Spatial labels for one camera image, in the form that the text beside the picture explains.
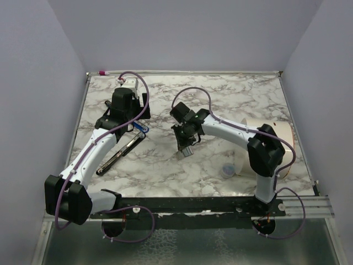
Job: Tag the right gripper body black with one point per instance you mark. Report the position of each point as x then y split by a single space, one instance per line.
185 125

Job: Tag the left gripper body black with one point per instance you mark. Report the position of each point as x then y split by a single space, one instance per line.
136 109

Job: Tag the staple box tray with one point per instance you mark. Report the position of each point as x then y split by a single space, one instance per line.
186 152

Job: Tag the blue stapler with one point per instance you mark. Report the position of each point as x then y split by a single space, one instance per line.
136 124

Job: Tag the black stapler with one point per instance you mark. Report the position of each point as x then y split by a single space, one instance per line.
121 153

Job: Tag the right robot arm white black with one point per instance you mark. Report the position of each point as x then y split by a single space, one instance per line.
265 150

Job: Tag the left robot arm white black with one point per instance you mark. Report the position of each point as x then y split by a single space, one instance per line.
66 195

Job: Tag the clear jar of paper clips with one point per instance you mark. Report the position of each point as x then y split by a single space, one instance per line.
228 170

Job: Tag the large white paper roll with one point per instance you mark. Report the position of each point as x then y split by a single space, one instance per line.
282 129

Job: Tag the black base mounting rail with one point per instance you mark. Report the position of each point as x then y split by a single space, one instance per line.
179 222

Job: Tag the aluminium frame rail front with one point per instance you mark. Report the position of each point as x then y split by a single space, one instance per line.
309 205

